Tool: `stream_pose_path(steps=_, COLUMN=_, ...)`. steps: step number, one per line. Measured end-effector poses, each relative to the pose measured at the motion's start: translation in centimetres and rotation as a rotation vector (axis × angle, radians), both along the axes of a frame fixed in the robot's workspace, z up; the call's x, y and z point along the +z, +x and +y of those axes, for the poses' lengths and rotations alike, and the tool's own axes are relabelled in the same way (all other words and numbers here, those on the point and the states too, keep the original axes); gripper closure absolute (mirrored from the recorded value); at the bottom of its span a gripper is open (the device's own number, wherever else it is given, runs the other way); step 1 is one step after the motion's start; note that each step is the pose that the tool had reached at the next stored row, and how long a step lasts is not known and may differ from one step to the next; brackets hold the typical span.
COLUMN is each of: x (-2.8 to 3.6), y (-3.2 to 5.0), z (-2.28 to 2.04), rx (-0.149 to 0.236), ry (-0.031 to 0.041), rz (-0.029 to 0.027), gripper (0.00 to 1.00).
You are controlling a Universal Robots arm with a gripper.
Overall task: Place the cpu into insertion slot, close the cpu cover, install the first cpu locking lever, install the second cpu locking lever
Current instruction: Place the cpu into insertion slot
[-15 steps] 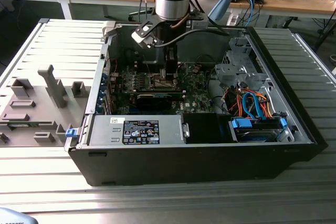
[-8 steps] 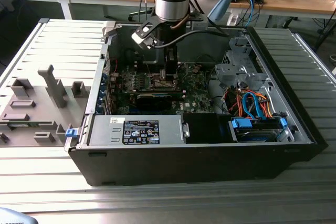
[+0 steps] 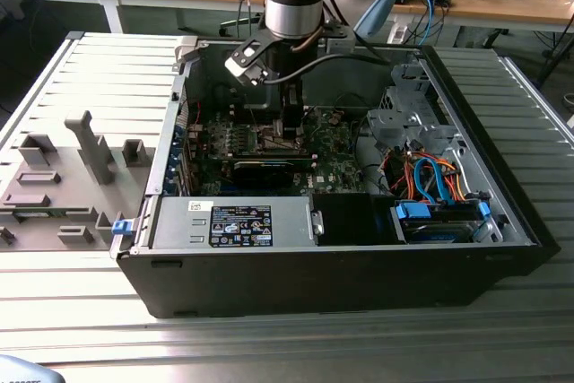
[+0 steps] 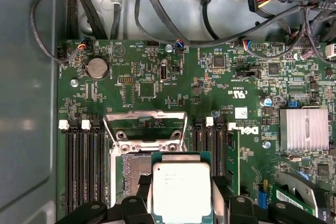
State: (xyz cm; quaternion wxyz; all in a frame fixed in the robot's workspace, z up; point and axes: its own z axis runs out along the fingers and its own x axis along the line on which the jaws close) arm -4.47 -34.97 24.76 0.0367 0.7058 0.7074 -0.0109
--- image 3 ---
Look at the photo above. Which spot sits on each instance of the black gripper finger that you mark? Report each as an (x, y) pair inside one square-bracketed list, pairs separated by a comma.
[(293, 109)]

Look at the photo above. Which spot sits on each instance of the metal locking lever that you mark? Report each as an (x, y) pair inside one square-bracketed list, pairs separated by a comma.
[(254, 120)]

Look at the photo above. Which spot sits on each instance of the CPU socket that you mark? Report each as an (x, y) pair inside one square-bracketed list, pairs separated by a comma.
[(271, 141)]

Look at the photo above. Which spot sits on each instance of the silver coin battery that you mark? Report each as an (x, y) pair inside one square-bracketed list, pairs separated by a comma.
[(336, 118)]

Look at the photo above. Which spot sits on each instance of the green motherboard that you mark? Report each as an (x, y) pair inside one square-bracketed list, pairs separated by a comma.
[(332, 154)]

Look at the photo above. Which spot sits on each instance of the black graphics card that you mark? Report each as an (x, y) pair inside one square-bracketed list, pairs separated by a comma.
[(262, 174)]

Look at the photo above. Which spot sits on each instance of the white adapter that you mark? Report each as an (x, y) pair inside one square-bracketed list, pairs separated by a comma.
[(398, 34)]

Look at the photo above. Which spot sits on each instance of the metal drive cage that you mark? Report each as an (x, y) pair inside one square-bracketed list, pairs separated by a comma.
[(403, 125)]

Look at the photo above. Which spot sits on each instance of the grey power supply unit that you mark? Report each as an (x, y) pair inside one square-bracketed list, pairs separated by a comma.
[(291, 221)]

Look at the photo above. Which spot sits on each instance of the black plastic shroud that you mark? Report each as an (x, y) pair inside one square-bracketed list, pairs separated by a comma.
[(345, 219)]

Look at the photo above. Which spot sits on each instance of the hard disk in blue carrier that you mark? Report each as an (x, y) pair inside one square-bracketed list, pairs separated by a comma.
[(410, 212)]

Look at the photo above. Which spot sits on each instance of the black PC case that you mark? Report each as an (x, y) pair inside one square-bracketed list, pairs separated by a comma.
[(314, 280)]

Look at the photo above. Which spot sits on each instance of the blue case latch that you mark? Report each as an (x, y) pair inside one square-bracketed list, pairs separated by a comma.
[(122, 228)]

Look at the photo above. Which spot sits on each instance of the grey parts rack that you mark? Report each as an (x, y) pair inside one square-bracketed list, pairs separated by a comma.
[(67, 203)]

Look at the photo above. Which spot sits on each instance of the green RAM stick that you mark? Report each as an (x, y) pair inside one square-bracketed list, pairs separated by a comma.
[(40, 213)]

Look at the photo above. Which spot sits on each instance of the grey rounded object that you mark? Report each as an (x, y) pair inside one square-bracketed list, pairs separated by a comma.
[(22, 371)]

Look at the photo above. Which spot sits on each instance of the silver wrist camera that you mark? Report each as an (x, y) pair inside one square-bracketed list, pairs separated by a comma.
[(244, 71)]

